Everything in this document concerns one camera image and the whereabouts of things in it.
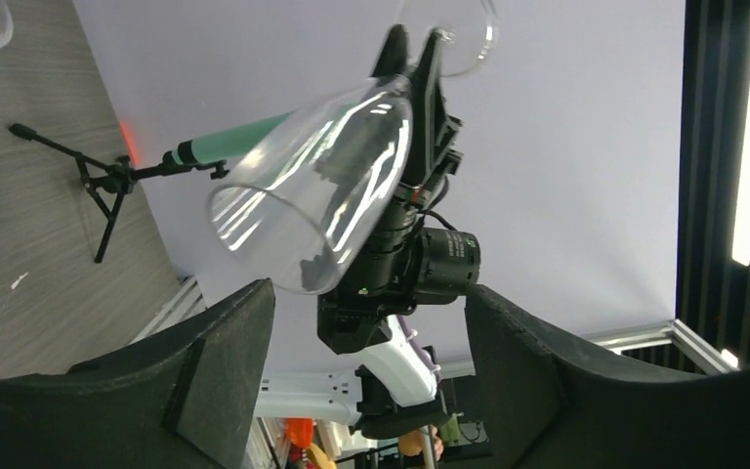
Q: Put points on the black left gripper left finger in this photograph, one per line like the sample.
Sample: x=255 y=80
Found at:
x=181 y=398

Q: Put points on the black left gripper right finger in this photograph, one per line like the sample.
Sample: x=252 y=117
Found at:
x=552 y=399

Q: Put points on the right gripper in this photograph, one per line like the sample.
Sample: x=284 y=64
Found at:
x=412 y=257

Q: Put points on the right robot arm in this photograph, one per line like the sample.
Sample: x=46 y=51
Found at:
x=394 y=388

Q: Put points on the mint green microphone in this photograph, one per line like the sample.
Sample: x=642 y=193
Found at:
x=222 y=145

